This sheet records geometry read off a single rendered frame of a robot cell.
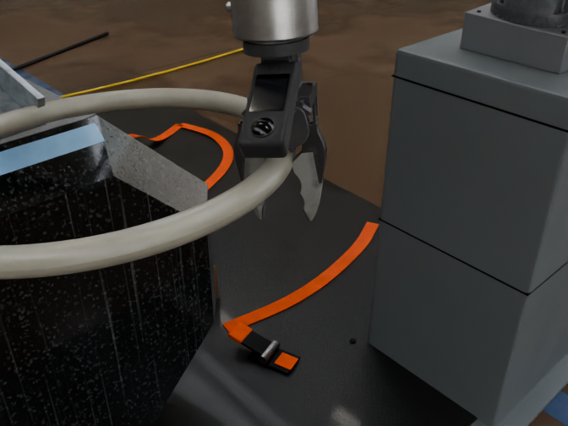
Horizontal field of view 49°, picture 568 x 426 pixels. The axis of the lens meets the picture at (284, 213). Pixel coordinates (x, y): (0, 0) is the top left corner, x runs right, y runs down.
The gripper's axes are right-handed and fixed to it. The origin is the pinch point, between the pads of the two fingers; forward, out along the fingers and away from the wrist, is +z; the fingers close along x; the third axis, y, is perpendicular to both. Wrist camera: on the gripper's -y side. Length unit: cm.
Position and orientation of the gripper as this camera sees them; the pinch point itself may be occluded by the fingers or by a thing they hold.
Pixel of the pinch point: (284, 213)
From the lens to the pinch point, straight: 73.5
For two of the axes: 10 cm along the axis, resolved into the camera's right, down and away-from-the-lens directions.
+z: 0.6, 8.9, 4.6
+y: 1.8, -4.6, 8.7
